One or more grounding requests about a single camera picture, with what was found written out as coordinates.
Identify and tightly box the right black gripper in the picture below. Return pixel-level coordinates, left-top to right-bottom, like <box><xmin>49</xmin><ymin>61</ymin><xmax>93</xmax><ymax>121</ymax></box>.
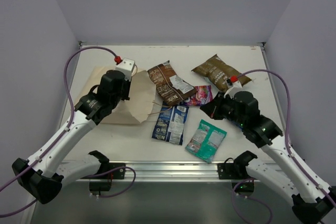
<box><xmin>200</xmin><ymin>91</ymin><xmax>247</xmax><ymax>127</ymax></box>

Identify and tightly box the purple pink candy bag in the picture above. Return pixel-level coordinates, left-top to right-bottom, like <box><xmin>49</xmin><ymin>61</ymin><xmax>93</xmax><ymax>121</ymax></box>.
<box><xmin>181</xmin><ymin>85</ymin><xmax>213</xmax><ymax>106</ymax></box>

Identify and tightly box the green snack packet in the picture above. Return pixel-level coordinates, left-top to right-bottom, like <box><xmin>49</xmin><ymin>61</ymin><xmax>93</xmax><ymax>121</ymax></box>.
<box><xmin>185</xmin><ymin>120</ymin><xmax>227</xmax><ymax>164</ymax></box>

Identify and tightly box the beige paper bag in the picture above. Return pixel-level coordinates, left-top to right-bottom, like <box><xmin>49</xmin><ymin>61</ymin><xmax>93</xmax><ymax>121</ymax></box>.
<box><xmin>101</xmin><ymin>68</ymin><xmax>169</xmax><ymax>125</ymax></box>

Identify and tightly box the light blue snack bag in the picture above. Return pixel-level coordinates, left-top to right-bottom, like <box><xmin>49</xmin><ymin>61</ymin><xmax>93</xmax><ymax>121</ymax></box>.
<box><xmin>192</xmin><ymin>55</ymin><xmax>240</xmax><ymax>92</ymax></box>

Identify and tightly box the brown kettle chips bag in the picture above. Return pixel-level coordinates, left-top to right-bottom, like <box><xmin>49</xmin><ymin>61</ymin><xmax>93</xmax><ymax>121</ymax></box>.
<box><xmin>148</xmin><ymin>60</ymin><xmax>197</xmax><ymax>106</ymax></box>

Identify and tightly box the blue snack packet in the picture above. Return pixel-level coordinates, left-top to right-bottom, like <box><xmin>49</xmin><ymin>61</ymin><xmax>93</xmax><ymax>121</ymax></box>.
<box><xmin>152</xmin><ymin>102</ymin><xmax>189</xmax><ymax>145</ymax></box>

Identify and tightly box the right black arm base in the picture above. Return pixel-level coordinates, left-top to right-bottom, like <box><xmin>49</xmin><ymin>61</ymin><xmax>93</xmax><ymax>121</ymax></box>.
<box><xmin>217</xmin><ymin>157</ymin><xmax>255</xmax><ymax>196</ymax></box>

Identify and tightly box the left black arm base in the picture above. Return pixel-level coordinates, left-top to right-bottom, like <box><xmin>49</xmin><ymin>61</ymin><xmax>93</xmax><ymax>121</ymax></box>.
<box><xmin>82</xmin><ymin>163</ymin><xmax>125</xmax><ymax>195</ymax></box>

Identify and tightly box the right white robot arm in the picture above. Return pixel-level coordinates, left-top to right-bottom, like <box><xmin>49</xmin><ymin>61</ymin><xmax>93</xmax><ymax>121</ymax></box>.
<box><xmin>201</xmin><ymin>91</ymin><xmax>335</xmax><ymax>223</ymax></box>

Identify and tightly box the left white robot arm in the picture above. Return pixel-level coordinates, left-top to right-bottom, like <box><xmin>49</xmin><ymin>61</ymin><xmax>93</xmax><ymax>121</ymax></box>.
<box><xmin>12</xmin><ymin>69</ymin><xmax>132</xmax><ymax>204</ymax></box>

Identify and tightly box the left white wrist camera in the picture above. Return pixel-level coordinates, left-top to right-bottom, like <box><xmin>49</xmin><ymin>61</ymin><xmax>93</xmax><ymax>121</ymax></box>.
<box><xmin>115</xmin><ymin>58</ymin><xmax>137</xmax><ymax>81</ymax></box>

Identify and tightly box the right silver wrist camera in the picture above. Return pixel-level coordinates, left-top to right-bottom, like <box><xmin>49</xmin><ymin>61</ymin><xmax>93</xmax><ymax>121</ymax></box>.
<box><xmin>224</xmin><ymin>76</ymin><xmax>243</xmax><ymax>98</ymax></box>

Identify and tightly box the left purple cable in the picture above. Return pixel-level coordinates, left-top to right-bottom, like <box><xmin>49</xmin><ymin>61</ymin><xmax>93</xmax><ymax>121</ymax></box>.
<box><xmin>0</xmin><ymin>46</ymin><xmax>136</xmax><ymax>217</ymax></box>

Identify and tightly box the purple cable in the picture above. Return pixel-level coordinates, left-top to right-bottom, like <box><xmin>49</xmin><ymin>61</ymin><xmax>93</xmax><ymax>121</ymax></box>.
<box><xmin>232</xmin><ymin>69</ymin><xmax>336</xmax><ymax>224</ymax></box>
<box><xmin>0</xmin><ymin>46</ymin><xmax>136</xmax><ymax>217</ymax></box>

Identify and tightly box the aluminium mounting rail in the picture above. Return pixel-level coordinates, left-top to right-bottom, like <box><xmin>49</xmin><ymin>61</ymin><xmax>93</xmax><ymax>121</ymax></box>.
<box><xmin>52</xmin><ymin>160</ymin><xmax>292</xmax><ymax>182</ymax></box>

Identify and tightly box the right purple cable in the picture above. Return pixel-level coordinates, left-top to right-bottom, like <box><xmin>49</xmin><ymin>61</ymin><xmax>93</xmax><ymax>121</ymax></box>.
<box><xmin>232</xmin><ymin>69</ymin><xmax>336</xmax><ymax>224</ymax></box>

